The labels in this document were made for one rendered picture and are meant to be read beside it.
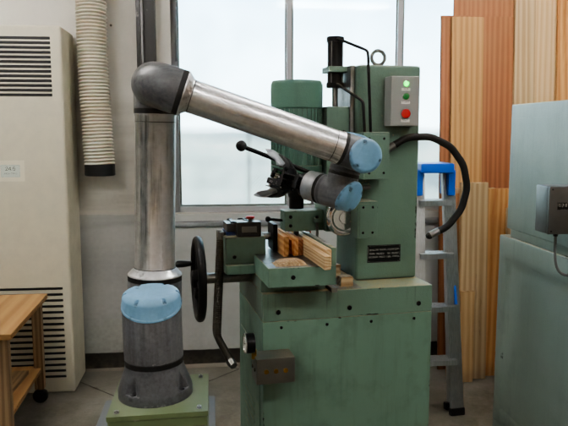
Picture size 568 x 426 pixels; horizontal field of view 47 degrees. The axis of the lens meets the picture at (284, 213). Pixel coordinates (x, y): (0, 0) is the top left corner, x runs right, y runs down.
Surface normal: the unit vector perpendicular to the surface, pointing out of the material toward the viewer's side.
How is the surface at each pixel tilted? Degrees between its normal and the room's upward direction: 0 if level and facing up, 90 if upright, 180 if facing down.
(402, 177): 90
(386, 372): 90
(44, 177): 90
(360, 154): 92
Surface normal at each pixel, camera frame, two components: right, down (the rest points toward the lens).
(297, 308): 0.23, 0.12
